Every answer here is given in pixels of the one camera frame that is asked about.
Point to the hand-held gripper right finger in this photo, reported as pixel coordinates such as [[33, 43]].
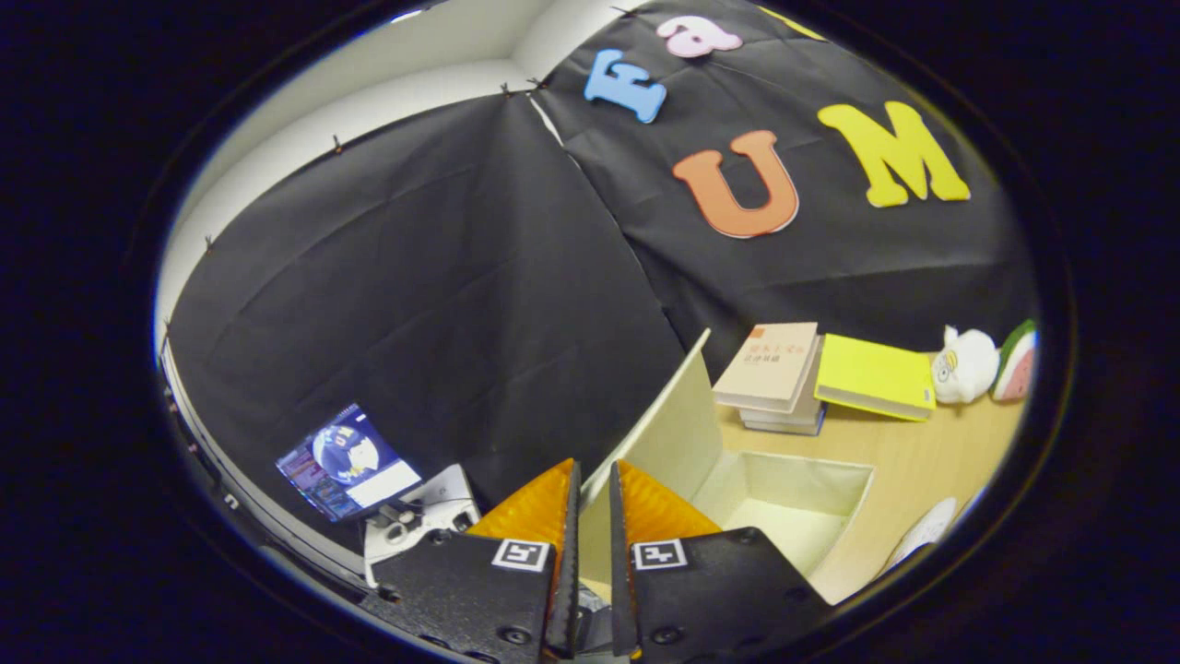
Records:
[[719, 590]]

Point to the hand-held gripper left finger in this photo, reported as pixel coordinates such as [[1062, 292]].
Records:
[[479, 590]]

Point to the cream fabric storage box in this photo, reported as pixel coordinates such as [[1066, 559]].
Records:
[[793, 489]]

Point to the white striped canvas shoe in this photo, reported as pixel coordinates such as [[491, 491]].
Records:
[[922, 530]]

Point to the blue cover book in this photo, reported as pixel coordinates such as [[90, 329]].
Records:
[[784, 428]]

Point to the laptop with lit screen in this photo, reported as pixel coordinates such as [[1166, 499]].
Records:
[[346, 461]]

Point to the grey paperback book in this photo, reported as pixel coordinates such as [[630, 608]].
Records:
[[807, 410]]

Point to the beige paperback book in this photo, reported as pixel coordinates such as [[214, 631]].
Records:
[[770, 364]]

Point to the yellow cover book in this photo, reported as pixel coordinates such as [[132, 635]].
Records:
[[876, 373]]

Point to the white plush toy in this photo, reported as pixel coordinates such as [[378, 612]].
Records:
[[966, 367]]

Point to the watermelon slice plush toy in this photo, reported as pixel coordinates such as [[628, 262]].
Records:
[[1016, 364]]

